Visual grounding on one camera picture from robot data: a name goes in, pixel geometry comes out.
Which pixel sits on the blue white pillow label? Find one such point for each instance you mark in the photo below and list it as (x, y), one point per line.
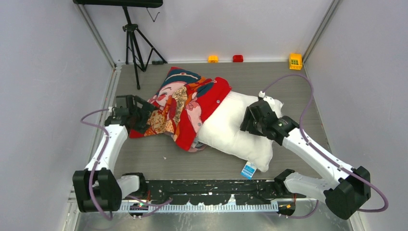
(248, 170)

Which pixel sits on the yellow toy block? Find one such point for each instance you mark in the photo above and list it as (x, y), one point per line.
(295, 61)

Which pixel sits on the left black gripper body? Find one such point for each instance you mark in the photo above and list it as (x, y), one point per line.
(140, 118)

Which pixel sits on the black camera tripod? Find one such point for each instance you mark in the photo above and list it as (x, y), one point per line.
(133, 48)

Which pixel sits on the red cartoon print pillowcase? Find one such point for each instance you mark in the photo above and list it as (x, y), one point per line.
(184, 102)

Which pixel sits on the white pillow insert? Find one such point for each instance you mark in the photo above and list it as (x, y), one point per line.
(222, 132)

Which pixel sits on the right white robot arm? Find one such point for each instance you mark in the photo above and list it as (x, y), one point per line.
(340, 187)

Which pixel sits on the black overhead bar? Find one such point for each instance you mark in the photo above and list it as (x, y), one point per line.
(125, 3)

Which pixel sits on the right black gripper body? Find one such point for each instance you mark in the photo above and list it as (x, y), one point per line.
(253, 126)

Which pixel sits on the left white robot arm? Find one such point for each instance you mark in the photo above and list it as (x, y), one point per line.
(96, 188)

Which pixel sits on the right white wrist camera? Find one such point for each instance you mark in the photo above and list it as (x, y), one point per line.
(271, 101)

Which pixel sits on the orange toy brick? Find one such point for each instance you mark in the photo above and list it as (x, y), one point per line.
(213, 59)

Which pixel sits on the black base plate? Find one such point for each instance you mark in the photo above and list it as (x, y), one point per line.
(211, 192)

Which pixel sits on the red toy brick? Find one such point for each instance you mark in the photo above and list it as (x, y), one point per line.
(238, 58)

